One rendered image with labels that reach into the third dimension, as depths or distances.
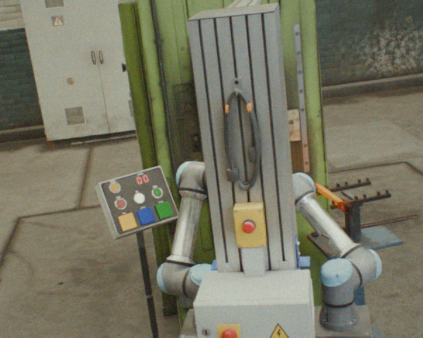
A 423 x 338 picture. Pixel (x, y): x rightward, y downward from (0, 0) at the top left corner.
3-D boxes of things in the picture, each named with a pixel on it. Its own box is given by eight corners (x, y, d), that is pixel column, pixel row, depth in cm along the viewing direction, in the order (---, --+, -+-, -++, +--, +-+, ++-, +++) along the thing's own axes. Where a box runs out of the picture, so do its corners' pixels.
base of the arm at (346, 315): (361, 330, 252) (359, 306, 249) (319, 331, 255) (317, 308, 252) (358, 309, 266) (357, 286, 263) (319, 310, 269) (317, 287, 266)
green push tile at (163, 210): (173, 215, 340) (168, 201, 341) (160, 219, 336) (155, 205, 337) (172, 215, 341) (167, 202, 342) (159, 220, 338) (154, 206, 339)
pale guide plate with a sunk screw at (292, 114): (301, 140, 365) (298, 109, 360) (284, 142, 365) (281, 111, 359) (299, 139, 367) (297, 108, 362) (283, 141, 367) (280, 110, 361)
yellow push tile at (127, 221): (137, 226, 331) (132, 212, 332) (123, 231, 327) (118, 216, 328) (136, 227, 332) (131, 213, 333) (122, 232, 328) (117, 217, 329)
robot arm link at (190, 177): (182, 297, 262) (207, 159, 270) (151, 291, 270) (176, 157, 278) (198, 299, 272) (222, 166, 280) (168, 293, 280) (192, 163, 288)
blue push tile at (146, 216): (156, 220, 335) (150, 206, 336) (141, 225, 332) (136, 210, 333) (154, 221, 337) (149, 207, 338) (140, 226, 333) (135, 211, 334)
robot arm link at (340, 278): (314, 298, 259) (312, 265, 255) (339, 284, 266) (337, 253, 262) (339, 308, 250) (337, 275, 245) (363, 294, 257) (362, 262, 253)
